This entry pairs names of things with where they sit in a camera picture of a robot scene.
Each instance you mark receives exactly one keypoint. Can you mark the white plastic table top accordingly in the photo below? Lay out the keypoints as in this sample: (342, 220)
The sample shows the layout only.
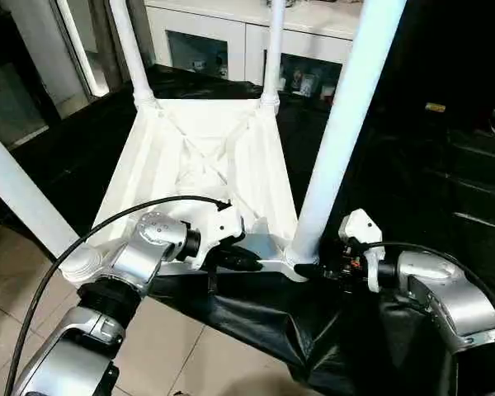
(148, 165)

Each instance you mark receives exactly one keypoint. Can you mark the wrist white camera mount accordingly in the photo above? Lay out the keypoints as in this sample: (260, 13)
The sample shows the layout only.
(361, 224)
(222, 224)

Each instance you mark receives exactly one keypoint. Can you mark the white plastic table leg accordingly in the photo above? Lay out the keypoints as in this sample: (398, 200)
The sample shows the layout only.
(276, 41)
(20, 181)
(132, 53)
(346, 103)

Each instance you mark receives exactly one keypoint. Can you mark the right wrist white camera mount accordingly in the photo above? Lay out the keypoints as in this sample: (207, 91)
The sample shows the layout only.
(361, 224)

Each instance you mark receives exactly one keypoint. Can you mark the black backdrop cloth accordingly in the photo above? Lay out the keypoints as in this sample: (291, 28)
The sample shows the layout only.
(458, 49)

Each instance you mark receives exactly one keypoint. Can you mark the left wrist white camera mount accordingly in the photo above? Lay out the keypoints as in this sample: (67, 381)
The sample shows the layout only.
(222, 224)

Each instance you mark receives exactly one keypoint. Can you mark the small pale label tag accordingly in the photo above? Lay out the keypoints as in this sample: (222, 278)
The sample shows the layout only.
(435, 107)

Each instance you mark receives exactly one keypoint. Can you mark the black shiny mat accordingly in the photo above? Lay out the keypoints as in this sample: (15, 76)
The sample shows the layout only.
(416, 165)

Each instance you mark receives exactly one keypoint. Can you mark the white glass-door cabinet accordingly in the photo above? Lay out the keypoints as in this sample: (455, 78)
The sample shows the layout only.
(214, 20)

